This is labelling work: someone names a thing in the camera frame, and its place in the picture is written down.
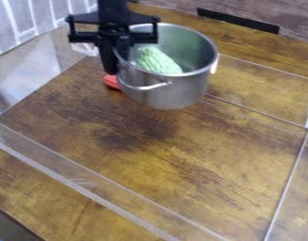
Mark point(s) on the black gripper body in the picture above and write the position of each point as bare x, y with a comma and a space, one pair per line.
116, 21

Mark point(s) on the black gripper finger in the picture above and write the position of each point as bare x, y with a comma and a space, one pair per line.
106, 56
122, 46

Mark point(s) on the green bumpy gourd toy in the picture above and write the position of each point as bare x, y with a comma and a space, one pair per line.
152, 60

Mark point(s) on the silver steel pot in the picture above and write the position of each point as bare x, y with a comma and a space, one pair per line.
165, 74

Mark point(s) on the red toy carrot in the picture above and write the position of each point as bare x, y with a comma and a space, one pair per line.
109, 81

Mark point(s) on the black strip on wall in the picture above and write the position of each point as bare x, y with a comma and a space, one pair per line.
230, 19

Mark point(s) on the clear acrylic enclosure wall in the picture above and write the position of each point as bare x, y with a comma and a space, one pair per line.
100, 169

